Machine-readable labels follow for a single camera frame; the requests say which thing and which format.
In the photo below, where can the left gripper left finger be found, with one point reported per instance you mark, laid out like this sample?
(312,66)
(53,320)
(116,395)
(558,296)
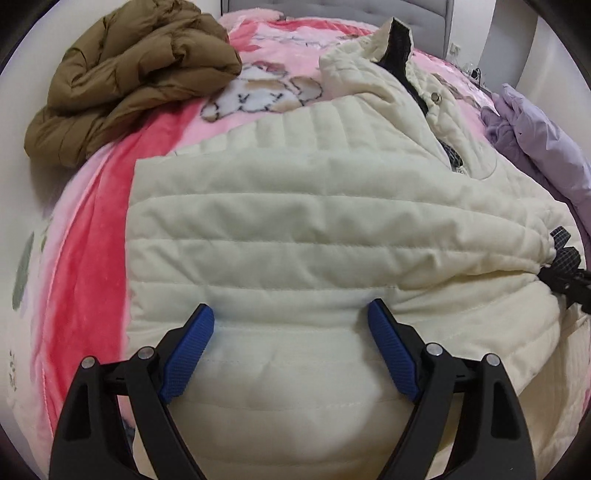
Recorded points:
(90,440)

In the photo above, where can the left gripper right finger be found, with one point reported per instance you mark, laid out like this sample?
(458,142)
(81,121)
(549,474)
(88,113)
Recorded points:
(491,439)

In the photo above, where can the cream quilted jacket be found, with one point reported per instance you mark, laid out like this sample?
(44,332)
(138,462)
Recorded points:
(289,226)

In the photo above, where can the pink cartoon blanket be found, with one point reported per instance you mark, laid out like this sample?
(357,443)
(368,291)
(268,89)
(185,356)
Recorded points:
(70,294)

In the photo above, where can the folded purple garment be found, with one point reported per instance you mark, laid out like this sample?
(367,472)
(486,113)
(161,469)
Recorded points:
(537,146)

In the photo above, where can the white nightstand with clutter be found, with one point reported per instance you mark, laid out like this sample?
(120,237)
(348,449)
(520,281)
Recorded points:
(472,72)

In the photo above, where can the brown puffer jacket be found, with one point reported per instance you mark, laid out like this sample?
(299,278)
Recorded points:
(141,56)

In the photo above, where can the grey upholstered headboard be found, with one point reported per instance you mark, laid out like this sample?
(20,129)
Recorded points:
(429,20)

